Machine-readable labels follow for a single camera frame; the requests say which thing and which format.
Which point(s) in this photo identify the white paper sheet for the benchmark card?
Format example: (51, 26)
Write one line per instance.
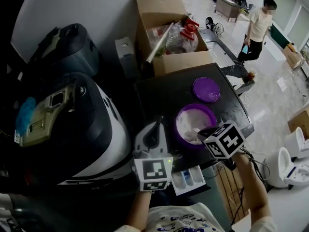
(282, 84)

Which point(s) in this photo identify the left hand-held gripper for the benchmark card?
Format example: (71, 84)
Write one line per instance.
(154, 170)

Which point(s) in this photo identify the black washing machine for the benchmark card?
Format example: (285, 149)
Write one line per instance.
(164, 95)

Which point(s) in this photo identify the silver tube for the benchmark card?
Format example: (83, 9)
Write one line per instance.
(159, 43)

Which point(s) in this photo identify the teal cloth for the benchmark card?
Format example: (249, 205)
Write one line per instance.
(25, 115)

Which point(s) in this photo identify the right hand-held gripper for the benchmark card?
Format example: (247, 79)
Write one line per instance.
(227, 141)

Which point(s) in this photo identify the brown cardboard box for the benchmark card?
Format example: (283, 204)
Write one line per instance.
(293, 57)
(299, 122)

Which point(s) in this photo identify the black sink counter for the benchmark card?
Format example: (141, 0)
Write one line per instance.
(231, 69)

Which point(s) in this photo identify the black white rounded machine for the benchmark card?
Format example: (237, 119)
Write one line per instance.
(96, 120)

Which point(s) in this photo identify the purple powder tub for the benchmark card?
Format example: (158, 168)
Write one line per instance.
(195, 106)

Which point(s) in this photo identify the white toilet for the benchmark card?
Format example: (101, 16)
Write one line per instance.
(283, 168)
(295, 139)

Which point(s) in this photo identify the green bathtub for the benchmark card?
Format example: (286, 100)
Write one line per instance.
(277, 35)

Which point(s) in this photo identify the person's white printed shirt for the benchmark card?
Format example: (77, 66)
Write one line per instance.
(183, 220)

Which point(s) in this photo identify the white detergent drawer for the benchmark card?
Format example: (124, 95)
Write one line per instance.
(178, 187)

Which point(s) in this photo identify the wooden pallet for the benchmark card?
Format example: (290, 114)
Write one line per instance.
(229, 185)

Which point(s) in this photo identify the person's right forearm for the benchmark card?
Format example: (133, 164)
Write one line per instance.
(253, 197)

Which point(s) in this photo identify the brown drink cup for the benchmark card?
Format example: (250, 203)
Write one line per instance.
(251, 76)

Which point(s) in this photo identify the blue bag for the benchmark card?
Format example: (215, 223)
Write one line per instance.
(245, 50)

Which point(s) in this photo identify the white powder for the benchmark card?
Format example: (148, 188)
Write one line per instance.
(190, 122)

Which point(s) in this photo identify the purple bucket lid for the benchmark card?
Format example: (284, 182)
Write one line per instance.
(206, 89)

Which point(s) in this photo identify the large open cardboard box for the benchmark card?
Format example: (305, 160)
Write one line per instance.
(157, 8)

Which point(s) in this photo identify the white crumpled tissue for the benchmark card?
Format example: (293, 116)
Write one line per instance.
(235, 81)

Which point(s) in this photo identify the grey metal box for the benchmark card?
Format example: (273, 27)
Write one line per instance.
(125, 62)

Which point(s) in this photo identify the clear water jug red cap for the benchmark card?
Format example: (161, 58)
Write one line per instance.
(181, 42)

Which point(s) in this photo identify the white floor fan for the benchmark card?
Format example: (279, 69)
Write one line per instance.
(212, 24)

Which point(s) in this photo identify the wooden cabinet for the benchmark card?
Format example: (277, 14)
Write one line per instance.
(227, 7)

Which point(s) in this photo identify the person's left forearm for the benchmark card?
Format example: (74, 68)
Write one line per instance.
(138, 211)

